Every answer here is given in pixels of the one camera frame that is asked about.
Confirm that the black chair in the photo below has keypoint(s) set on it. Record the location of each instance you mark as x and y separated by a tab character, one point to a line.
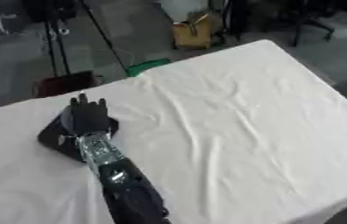
309	20

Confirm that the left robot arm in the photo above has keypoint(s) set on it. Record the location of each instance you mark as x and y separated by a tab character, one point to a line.
123	180

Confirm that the yellow bag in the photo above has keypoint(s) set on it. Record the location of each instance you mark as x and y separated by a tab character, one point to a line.
192	33

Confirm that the green object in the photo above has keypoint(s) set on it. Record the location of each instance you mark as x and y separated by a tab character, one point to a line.
147	66

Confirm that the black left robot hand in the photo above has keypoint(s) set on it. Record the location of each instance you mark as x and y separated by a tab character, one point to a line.
87	118

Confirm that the black tripod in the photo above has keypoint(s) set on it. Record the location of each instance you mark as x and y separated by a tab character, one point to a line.
59	38

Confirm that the dark red box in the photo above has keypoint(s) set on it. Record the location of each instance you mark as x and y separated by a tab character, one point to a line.
65	84

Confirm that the black box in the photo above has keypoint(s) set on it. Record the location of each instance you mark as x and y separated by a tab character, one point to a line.
53	135

